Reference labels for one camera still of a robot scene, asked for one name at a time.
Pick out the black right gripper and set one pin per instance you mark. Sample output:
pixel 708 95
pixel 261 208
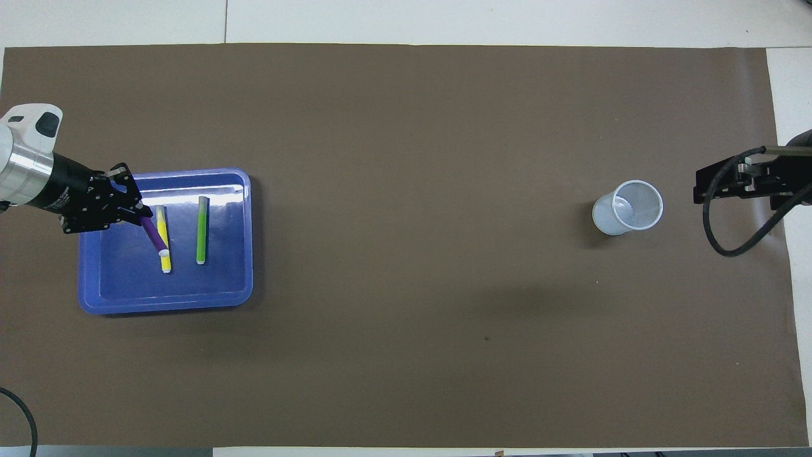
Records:
pixel 780 174

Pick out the purple pen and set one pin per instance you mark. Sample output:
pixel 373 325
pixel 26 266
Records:
pixel 154 236

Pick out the yellow pen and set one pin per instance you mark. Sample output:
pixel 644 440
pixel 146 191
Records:
pixel 165 261

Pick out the green pen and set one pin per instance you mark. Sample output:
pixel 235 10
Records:
pixel 202 231

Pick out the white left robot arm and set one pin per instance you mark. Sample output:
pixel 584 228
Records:
pixel 25 158

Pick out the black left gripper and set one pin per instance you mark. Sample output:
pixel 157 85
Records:
pixel 73 197

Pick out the blue plastic tray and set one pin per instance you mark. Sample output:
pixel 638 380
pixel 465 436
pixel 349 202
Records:
pixel 222 285

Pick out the translucent plastic cup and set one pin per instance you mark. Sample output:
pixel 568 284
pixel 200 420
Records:
pixel 609 219

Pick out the brown table mat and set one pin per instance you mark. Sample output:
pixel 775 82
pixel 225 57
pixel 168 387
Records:
pixel 406 317

